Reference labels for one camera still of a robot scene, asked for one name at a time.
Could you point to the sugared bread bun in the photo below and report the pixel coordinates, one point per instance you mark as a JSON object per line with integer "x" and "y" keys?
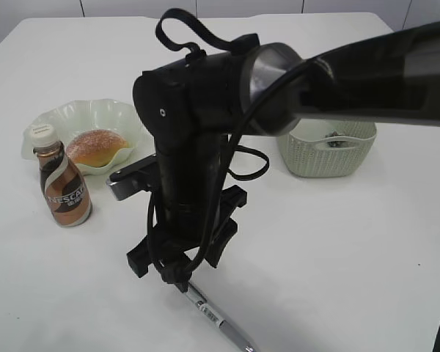
{"x": 95, "y": 148}

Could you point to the clear grey pen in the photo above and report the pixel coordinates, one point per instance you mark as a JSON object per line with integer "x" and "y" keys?
{"x": 221, "y": 323}

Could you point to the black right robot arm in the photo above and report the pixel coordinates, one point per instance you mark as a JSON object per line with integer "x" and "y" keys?
{"x": 197, "y": 110}

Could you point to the grey green plastic basket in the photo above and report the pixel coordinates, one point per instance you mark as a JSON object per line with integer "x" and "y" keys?
{"x": 305, "y": 153}

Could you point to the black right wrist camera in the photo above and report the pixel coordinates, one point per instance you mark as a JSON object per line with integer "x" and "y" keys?
{"x": 135, "y": 176}

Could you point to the paper ball pinkish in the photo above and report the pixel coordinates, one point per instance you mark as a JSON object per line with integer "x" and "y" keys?
{"x": 337, "y": 140}

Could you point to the pale green wavy plate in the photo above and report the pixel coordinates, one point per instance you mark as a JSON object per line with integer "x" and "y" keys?
{"x": 79, "y": 116}

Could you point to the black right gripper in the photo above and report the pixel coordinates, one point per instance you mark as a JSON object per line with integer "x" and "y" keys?
{"x": 166, "y": 242}

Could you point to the brown coffee bottle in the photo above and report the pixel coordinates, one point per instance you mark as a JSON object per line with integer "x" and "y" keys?
{"x": 62, "y": 185}

